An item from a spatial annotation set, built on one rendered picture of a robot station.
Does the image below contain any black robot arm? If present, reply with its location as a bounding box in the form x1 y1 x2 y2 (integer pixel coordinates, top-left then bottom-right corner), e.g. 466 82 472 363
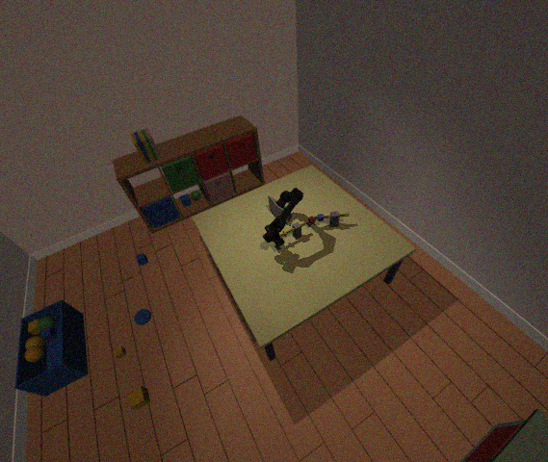
263 188 303 243

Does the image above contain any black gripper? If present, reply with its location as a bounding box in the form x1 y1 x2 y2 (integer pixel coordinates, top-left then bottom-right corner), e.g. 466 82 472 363
265 224 284 246

